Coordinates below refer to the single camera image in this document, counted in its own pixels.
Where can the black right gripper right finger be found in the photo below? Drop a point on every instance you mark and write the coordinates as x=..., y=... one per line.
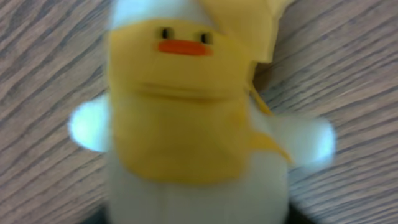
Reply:
x=295, y=216

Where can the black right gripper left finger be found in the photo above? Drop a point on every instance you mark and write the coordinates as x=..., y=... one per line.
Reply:
x=99, y=217

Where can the white plush duck yellow hat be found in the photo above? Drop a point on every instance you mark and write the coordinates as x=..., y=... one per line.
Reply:
x=186, y=136

